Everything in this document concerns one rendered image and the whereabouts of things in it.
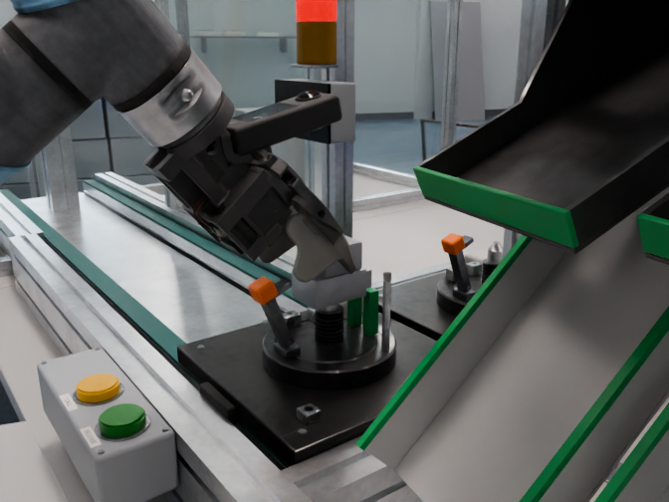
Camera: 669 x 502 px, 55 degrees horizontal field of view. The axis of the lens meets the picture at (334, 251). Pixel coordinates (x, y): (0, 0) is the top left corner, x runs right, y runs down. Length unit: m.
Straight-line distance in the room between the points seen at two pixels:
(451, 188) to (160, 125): 0.23
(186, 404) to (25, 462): 0.22
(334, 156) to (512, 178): 0.47
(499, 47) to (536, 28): 12.45
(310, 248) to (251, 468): 0.20
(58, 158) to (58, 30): 1.13
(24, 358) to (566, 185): 0.82
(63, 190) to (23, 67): 1.15
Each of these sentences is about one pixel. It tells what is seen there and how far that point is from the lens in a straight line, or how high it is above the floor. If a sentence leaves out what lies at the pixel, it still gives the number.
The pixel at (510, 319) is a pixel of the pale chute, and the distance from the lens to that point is 0.50.
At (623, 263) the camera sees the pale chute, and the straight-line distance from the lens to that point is 0.49.
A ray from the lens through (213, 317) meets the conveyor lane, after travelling 0.93.
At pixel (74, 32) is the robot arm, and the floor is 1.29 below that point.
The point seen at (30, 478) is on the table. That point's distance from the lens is 0.77.
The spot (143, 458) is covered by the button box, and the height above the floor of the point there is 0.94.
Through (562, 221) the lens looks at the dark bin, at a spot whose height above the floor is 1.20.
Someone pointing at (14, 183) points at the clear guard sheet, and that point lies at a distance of 1.88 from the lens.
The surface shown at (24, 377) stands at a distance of 0.97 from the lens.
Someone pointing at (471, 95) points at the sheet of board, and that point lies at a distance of 12.09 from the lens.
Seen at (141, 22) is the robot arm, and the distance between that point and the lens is 0.49.
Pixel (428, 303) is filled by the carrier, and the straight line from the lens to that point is 0.83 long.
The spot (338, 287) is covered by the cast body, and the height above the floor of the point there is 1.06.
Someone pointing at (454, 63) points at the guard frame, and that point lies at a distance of 1.90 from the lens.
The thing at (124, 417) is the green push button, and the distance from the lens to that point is 0.61.
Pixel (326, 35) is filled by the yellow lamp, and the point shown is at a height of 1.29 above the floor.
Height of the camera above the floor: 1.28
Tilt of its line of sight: 18 degrees down
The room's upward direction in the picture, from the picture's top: straight up
